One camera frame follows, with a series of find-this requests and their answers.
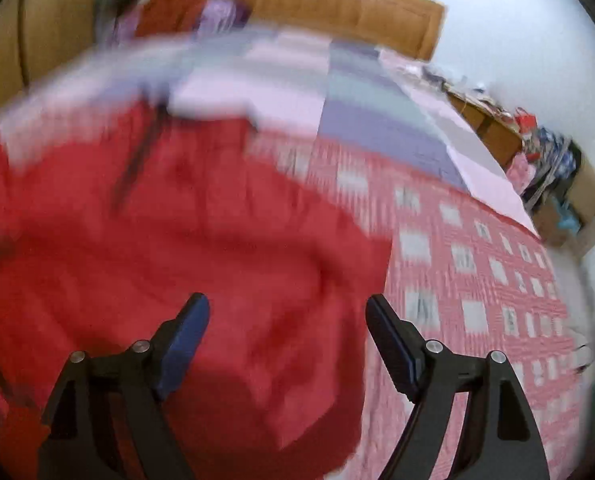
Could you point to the red bag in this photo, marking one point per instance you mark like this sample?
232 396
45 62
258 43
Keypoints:
526 121

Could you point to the red and black jacket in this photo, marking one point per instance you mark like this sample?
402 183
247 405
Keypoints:
177 240

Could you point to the blue plaid bag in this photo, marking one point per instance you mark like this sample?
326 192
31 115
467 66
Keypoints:
552 152

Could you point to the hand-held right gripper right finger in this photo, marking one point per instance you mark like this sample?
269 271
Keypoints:
392 347

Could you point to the orange brown clothing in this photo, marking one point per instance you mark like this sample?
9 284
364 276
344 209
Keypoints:
172 10

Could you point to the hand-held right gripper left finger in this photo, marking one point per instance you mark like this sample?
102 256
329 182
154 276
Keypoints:
185 342

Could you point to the bed with patchwork quilt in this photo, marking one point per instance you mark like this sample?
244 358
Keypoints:
367 105

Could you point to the small cardboard box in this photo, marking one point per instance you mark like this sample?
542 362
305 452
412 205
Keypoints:
545 222

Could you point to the orange and purple clothes pile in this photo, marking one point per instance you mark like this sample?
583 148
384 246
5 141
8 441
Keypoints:
220 12

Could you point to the cluttered boxes and bags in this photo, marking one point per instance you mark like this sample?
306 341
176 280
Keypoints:
487 125

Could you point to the wooden wardrobe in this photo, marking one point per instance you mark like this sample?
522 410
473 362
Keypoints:
2 60

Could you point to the pink bag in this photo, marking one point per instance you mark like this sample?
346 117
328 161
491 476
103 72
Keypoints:
521 172

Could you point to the red checkered mat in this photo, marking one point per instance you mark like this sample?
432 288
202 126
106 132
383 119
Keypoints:
477 280

